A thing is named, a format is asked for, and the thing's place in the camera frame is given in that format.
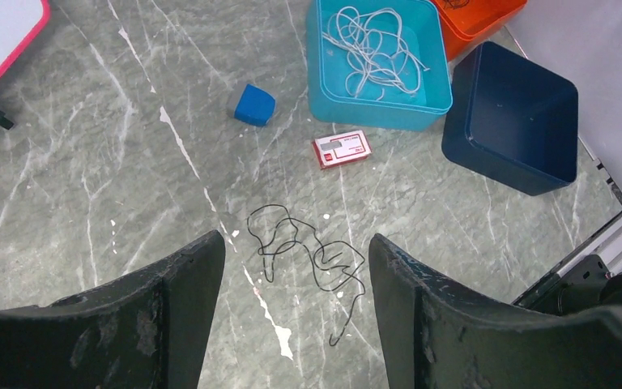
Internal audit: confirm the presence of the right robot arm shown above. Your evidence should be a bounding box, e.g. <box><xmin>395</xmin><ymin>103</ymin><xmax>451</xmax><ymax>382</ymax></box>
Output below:
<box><xmin>514</xmin><ymin>254</ymin><xmax>622</xmax><ymax>316</ymax></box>

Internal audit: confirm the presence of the orange plastic bin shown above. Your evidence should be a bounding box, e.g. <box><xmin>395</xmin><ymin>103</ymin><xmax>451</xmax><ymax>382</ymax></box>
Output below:
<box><xmin>432</xmin><ymin>0</ymin><xmax>527</xmax><ymax>62</ymax></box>

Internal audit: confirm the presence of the red white small card box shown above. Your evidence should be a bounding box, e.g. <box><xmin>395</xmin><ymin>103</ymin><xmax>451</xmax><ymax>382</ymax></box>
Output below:
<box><xmin>311</xmin><ymin>130</ymin><xmax>373</xmax><ymax>169</ymax></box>

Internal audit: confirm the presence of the light blue plastic bin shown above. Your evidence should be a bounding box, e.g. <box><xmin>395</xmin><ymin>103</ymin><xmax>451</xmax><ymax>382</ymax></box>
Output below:
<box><xmin>306</xmin><ymin>1</ymin><xmax>453</xmax><ymax>131</ymax></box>

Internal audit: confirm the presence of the dark blue plastic bin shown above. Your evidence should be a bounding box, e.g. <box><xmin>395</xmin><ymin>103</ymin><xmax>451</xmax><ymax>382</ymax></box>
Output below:
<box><xmin>441</xmin><ymin>41</ymin><xmax>579</xmax><ymax>196</ymax></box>

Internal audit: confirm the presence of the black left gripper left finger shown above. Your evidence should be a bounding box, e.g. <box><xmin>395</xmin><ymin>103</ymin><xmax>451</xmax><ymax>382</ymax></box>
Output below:
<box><xmin>0</xmin><ymin>231</ymin><xmax>226</xmax><ymax>388</ymax></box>

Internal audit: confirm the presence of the small blue stamp block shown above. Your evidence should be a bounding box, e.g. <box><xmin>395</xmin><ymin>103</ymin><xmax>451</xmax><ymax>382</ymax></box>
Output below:
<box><xmin>226</xmin><ymin>82</ymin><xmax>276</xmax><ymax>127</ymax></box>

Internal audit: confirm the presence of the aluminium frame rail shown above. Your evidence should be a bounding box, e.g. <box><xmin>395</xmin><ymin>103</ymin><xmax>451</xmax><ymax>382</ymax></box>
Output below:
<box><xmin>513</xmin><ymin>211</ymin><xmax>622</xmax><ymax>314</ymax></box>

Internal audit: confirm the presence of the white cable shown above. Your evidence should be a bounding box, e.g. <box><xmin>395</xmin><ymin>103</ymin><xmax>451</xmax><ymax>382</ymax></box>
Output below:
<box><xmin>322</xmin><ymin>6</ymin><xmax>431</xmax><ymax>102</ymax></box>

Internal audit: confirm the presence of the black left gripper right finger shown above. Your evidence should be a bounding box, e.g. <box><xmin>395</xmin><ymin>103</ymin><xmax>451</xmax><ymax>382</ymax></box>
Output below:
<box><xmin>369</xmin><ymin>234</ymin><xmax>622</xmax><ymax>388</ymax></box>

